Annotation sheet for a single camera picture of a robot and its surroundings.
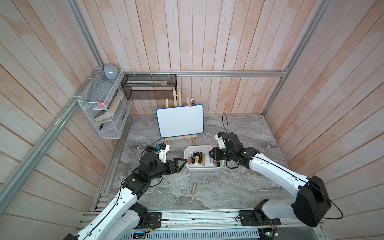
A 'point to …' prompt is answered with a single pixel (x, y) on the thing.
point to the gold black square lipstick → (197, 157)
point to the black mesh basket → (145, 87)
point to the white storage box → (188, 151)
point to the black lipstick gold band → (200, 157)
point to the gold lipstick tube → (194, 188)
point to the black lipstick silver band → (218, 163)
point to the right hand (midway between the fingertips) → (209, 152)
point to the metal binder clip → (193, 104)
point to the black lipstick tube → (193, 158)
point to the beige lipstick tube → (203, 159)
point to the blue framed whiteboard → (180, 121)
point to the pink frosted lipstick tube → (214, 162)
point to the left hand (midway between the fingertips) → (181, 164)
